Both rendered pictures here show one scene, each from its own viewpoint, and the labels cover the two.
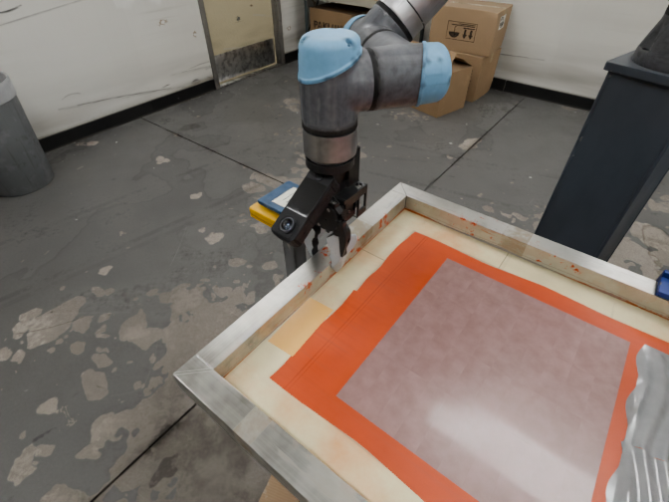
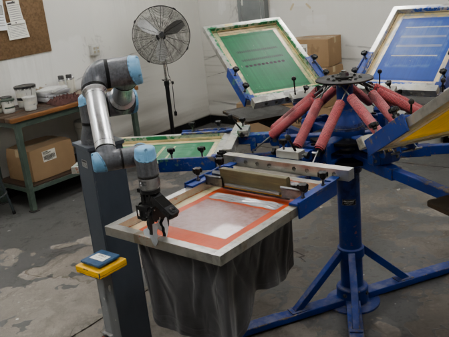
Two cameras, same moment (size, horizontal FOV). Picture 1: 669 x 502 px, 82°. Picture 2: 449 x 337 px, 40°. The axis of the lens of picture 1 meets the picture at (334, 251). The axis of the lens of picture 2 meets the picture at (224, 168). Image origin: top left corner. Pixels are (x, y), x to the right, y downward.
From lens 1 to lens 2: 2.11 m
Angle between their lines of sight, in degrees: 77
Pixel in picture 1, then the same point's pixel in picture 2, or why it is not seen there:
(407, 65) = not seen: hidden behind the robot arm
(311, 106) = (154, 167)
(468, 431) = (237, 220)
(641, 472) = (248, 201)
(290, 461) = (250, 233)
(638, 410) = (231, 199)
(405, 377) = (218, 229)
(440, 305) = (186, 224)
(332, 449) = not seen: hidden behind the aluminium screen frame
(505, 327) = (198, 214)
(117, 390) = not seen: outside the picture
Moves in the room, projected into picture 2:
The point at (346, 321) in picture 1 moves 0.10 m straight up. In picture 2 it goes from (192, 239) to (188, 214)
